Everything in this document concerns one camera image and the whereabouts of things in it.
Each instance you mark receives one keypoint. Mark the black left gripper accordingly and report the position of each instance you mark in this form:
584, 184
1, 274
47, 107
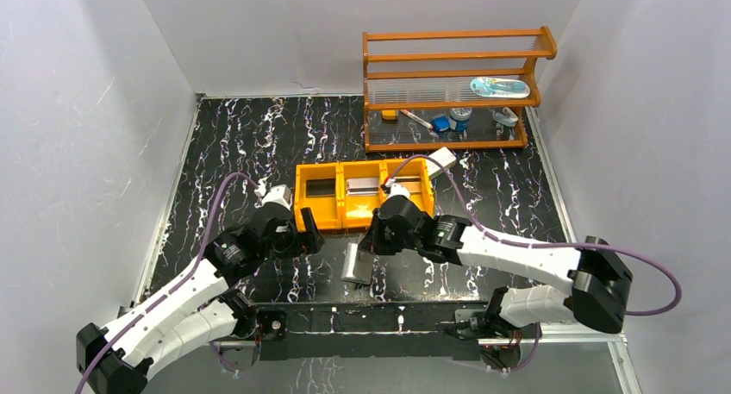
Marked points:
302, 236

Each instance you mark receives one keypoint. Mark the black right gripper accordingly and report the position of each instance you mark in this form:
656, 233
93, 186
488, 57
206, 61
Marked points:
376, 240

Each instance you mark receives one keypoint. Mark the yellow three-compartment organizer tray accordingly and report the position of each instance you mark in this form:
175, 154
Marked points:
342, 212

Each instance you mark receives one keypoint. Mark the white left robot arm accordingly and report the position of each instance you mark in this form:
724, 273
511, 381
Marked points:
199, 306

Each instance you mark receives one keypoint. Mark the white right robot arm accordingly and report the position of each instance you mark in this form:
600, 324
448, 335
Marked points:
585, 282

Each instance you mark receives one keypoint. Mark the silver card in tray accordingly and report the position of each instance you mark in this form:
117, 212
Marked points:
356, 187

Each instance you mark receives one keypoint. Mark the dark card in tray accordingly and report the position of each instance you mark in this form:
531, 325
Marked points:
322, 187

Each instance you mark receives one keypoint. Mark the green and white box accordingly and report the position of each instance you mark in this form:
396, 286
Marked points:
440, 160

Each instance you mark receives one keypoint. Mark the small yellow block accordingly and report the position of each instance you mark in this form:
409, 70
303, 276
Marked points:
389, 115

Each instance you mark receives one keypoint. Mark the white marker pen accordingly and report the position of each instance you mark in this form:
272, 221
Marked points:
416, 118

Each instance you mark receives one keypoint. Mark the small blue box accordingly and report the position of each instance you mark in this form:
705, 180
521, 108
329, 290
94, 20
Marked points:
440, 124

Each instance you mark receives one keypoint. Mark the white jar blue label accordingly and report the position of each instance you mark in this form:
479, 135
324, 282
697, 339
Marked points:
459, 118

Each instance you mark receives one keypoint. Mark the orange wooden shelf rack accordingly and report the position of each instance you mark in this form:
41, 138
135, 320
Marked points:
428, 73

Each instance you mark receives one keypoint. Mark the teal blister pack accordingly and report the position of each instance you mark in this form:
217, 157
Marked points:
492, 87

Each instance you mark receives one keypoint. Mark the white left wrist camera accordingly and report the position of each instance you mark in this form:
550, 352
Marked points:
280, 194

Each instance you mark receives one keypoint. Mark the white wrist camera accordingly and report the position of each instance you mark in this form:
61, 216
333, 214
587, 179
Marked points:
391, 188
280, 194

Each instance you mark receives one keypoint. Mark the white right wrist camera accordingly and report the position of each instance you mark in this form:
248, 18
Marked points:
391, 188

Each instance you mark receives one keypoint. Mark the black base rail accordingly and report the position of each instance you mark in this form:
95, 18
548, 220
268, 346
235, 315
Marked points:
457, 331

